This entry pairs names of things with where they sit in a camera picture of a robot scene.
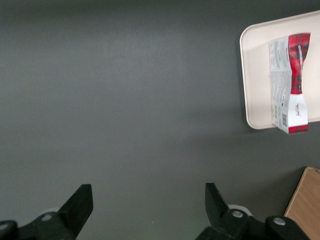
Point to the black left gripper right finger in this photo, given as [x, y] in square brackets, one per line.
[225, 217]

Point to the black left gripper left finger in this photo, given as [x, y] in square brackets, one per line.
[72, 212]

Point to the red plaid cookie box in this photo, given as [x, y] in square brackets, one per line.
[290, 85]

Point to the white plastic tray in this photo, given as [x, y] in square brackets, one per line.
[255, 75]

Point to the light wooden board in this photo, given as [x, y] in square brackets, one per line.
[306, 205]

